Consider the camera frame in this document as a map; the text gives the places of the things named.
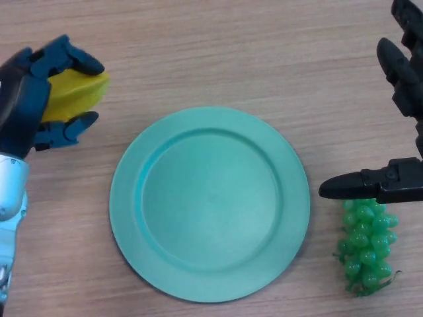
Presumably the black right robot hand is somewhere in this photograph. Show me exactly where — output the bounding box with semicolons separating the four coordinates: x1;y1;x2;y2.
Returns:
318;0;423;205

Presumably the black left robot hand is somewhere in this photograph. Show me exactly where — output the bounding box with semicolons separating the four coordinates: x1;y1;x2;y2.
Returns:
0;34;106;162

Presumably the yellow starfruit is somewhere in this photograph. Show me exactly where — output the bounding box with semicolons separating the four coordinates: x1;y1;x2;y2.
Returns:
41;67;112;125

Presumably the green round plate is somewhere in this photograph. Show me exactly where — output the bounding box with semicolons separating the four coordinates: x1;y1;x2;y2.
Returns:
109;106;311;303

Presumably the green grape bunch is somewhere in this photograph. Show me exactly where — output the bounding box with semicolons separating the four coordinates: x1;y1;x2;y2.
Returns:
332;197;403;297

